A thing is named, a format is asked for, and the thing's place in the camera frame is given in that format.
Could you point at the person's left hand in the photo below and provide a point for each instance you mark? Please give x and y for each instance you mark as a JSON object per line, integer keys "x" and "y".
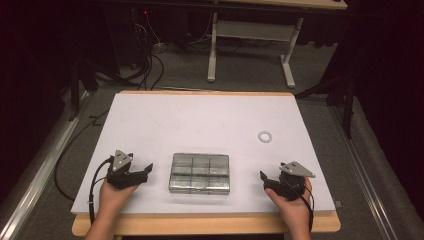
{"x": 115, "y": 196}

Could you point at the clear plastic compartment box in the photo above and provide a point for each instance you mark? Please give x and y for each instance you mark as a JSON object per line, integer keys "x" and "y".
{"x": 200, "y": 173}

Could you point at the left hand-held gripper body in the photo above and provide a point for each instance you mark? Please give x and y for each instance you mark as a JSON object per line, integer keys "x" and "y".
{"x": 120, "y": 173}

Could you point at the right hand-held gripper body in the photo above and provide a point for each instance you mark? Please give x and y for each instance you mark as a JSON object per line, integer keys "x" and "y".
{"x": 293, "y": 182}

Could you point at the desk with white legs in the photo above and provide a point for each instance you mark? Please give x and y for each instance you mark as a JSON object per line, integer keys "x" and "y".
{"x": 253, "y": 31}

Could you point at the person's right hand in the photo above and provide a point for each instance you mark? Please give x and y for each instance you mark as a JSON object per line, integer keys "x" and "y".
{"x": 293, "y": 210}

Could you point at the black metal stand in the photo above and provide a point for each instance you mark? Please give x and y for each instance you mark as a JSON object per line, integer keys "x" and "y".
{"x": 345, "y": 100}
{"x": 76, "y": 90}

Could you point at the metal floor rail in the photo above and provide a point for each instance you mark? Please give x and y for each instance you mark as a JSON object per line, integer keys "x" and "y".
{"x": 363, "y": 173}
{"x": 40, "y": 166}

